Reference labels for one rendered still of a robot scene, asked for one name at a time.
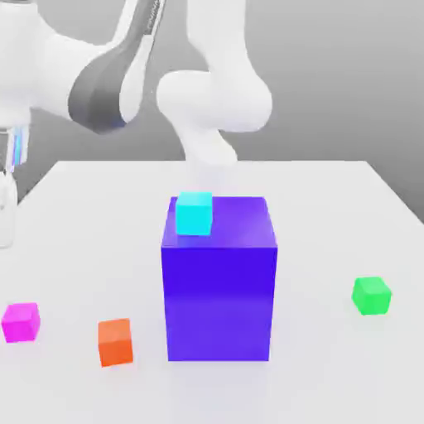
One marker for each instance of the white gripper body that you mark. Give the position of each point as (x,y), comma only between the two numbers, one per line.
(6,212)

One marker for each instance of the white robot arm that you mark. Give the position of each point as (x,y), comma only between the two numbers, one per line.
(218,99)

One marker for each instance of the small magenta cube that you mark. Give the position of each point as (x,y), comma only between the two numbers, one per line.
(20,323)

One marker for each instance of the small orange cube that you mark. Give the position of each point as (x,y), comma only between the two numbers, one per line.
(115,344)

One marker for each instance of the small cyan cube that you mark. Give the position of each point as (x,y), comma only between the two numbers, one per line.
(193,215)

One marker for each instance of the small green cube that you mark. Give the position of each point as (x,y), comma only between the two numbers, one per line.
(371,296)

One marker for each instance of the large blue box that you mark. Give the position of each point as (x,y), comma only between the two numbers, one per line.
(218,298)

